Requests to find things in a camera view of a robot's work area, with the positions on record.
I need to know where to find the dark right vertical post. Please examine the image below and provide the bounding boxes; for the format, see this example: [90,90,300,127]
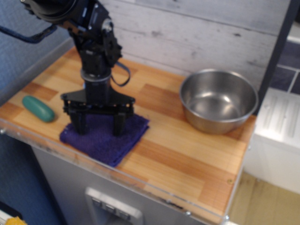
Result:
[253,0,300,116]

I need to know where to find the yellow object at corner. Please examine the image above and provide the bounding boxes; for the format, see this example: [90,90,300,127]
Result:
[5,217,28,225]

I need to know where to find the silver dispenser button panel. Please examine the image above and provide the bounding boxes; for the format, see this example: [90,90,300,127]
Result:
[85,187,144,225]

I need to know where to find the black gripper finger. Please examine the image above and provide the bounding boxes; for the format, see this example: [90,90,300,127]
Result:
[113,113,126,136]
[70,113,86,135]

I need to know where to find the green oval toy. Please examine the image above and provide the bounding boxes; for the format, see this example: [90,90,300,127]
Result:
[22,96,55,123]

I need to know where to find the white ribbed side cabinet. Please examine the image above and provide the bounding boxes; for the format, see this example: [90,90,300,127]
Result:
[244,88,300,194]

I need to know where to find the stainless steel bowl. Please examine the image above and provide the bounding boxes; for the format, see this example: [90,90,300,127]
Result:
[179,69,259,135]

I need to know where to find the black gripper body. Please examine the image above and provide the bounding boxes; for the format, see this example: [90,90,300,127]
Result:
[60,81,135,116]

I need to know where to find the clear acrylic edge guard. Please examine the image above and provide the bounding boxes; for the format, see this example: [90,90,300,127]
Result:
[0,114,256,225]

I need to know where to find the purple towel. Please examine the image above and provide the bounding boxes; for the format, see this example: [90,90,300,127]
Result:
[60,114,149,167]

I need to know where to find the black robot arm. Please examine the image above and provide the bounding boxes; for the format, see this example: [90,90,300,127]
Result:
[22,0,135,136]

